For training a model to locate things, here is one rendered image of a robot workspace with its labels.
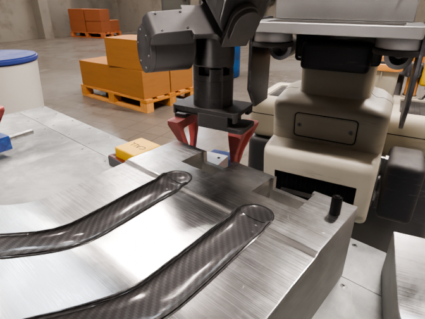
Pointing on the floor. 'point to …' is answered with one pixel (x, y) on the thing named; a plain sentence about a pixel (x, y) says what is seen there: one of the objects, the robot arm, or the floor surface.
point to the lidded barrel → (19, 81)
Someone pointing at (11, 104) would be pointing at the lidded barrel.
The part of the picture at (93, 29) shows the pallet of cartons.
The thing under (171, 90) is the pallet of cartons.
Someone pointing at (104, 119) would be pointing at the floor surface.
